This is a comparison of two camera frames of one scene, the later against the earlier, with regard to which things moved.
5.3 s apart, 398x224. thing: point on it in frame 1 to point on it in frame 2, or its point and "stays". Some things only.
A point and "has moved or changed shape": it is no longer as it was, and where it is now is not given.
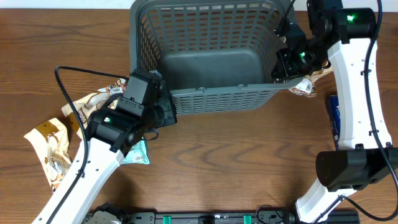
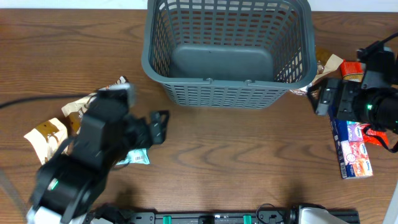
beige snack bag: (50, 140) stays
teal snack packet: (137, 154) stays
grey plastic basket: (213, 56) has moved or changed shape
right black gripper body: (285, 68) to (325, 96)
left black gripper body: (163, 113) to (136, 136)
